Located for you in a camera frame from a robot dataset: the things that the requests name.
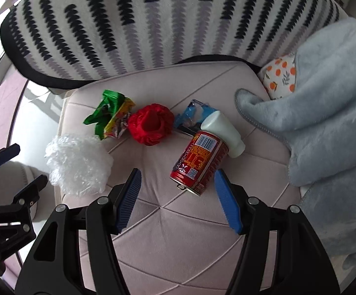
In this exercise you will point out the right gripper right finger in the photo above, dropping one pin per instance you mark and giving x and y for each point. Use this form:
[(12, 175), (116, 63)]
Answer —
[(233, 199)]

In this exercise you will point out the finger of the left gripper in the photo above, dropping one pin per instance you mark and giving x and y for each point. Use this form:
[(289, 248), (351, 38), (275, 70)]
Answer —
[(6, 154), (29, 195)]

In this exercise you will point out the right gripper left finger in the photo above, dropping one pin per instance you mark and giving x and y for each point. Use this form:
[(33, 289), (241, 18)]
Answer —
[(124, 198)]

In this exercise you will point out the white plastic bottle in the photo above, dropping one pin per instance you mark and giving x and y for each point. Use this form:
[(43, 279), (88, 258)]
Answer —
[(218, 124)]

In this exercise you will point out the grey round trash bin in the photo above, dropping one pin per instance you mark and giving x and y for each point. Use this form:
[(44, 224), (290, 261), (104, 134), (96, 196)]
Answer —
[(14, 176)]

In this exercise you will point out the pink yoga mat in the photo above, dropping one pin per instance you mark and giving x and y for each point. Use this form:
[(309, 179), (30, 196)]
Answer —
[(11, 91)]

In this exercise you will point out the white bubble wrap ball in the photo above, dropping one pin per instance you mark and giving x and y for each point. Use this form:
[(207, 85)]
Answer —
[(79, 165)]

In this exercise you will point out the pink quilted ottoman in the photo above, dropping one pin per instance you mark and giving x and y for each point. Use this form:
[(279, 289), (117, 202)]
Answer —
[(177, 242)]

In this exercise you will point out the red knitted ball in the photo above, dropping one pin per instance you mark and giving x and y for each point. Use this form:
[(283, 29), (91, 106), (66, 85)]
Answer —
[(151, 124)]

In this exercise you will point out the green snack wrapper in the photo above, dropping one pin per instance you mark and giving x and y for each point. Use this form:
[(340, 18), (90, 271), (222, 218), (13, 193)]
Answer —
[(111, 115)]

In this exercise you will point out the blue blister card package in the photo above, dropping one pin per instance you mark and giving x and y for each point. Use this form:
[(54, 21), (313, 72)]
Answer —
[(190, 120)]

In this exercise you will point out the light blue fleece blanket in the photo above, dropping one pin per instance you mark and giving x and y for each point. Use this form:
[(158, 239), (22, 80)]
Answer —
[(317, 122)]

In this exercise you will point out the orange print pillow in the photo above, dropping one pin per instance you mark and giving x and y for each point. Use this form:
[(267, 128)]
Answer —
[(278, 77)]

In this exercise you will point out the patterned white black blanket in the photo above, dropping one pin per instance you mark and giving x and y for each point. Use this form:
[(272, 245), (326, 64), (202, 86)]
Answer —
[(66, 44)]

